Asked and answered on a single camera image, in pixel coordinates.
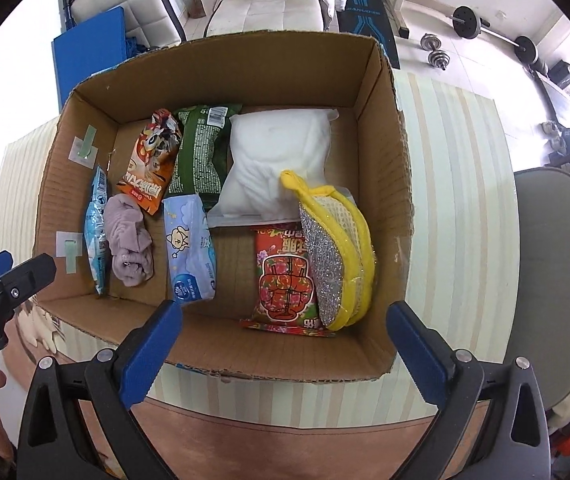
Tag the blue bear tissue pack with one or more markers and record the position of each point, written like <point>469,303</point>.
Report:
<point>191,255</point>

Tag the green snack bag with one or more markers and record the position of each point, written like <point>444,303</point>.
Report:
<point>201,165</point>

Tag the blue milk powder sachet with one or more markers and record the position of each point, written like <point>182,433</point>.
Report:
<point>94,230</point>

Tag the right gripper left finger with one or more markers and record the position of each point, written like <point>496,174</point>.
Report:
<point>55,441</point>

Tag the blue folded mat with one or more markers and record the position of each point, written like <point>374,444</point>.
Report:
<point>88,48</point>

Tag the purple plush cloth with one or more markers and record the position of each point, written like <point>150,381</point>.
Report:
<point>130,243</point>

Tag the chrome dumbbell far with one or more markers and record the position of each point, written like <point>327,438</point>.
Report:
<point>430,42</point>

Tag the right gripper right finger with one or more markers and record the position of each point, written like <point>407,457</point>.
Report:
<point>512,442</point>

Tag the chrome dumbbell near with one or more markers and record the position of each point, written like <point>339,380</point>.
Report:
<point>439,59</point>

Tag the white pillow pack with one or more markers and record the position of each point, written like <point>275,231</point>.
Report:
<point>319,144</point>

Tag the black blue weight bench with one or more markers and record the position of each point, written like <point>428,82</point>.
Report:
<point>369,18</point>

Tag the cardboard box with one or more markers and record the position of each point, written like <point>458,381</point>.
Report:
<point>72,297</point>

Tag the white padded side chair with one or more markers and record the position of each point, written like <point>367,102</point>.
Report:
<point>152,23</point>

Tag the chrome dumbbell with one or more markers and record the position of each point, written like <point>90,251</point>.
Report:
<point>439,59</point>
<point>430,42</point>

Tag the red patterned snack bag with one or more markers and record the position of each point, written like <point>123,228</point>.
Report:
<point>287,300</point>

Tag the yellow silver scrubbing mitt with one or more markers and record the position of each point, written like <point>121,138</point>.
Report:
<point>342,257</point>

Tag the orange snack bag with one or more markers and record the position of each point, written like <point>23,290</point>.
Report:
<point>151,163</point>

